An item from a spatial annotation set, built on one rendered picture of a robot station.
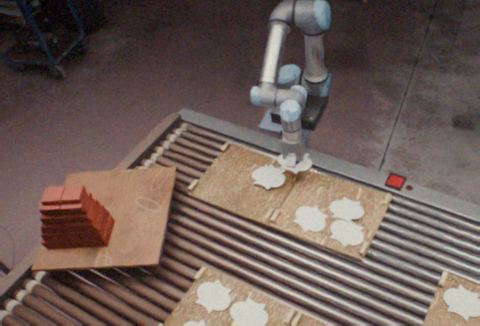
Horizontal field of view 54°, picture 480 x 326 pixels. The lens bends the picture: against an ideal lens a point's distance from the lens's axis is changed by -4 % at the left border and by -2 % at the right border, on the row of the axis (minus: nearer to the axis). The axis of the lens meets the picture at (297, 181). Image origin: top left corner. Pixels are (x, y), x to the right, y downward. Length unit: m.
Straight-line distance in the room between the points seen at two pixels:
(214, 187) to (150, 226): 0.36
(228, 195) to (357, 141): 1.73
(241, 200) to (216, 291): 0.45
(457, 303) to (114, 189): 1.46
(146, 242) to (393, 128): 2.38
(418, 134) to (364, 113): 0.47
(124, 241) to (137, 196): 0.23
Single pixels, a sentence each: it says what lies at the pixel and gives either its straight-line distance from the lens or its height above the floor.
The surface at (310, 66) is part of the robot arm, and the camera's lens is 2.23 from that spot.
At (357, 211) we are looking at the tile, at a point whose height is 0.95.
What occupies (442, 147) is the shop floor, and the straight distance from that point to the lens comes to 3.68.
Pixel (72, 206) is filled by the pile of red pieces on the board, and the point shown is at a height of 1.29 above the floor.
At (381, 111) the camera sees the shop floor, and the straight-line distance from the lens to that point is 3.91.
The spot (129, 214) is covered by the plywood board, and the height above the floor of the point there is 1.04.
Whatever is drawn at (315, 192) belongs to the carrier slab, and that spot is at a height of 0.94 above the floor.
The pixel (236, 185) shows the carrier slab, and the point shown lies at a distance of 2.14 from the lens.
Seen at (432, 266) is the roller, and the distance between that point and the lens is 1.91.
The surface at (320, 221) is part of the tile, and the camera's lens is 1.96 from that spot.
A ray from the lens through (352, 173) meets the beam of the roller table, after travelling 2.17.
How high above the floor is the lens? 2.51
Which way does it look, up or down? 48 degrees down
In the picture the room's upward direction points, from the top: 5 degrees counter-clockwise
